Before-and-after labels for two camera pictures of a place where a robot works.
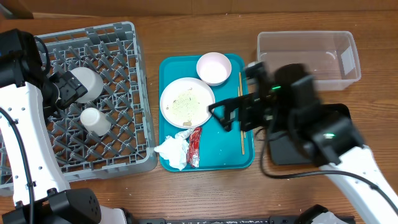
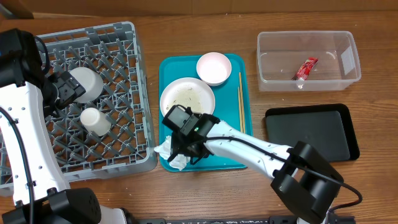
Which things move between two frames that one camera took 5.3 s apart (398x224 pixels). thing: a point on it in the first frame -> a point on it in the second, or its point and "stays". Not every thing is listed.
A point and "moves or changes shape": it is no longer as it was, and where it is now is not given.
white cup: x=95 y=122 stays
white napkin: x=175 y=149 stays
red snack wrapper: x=193 y=155 moves or changes shape
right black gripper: x=243 y=109 -> x=176 y=147
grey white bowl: x=92 y=83 stays
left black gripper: x=71 y=88 stays
